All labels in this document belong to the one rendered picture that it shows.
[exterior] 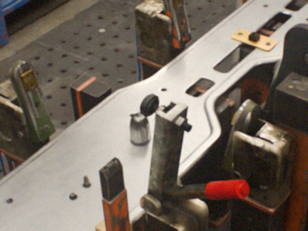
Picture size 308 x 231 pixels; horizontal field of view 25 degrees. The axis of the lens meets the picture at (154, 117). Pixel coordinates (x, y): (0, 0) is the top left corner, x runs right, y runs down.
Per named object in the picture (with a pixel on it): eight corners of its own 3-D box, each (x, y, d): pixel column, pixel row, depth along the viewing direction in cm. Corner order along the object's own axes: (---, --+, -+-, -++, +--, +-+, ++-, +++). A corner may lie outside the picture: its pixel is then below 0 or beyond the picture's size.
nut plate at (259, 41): (229, 38, 131) (229, 32, 130) (240, 29, 133) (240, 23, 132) (268, 51, 126) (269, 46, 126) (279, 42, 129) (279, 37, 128)
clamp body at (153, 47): (156, 123, 160) (148, -12, 138) (200, 143, 153) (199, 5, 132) (131, 144, 154) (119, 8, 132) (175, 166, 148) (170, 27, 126)
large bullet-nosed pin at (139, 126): (139, 137, 112) (137, 104, 108) (154, 144, 111) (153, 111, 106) (127, 147, 110) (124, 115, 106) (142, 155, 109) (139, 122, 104)
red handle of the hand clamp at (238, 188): (163, 178, 93) (251, 170, 81) (170, 191, 93) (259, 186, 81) (143, 196, 90) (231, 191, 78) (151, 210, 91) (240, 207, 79)
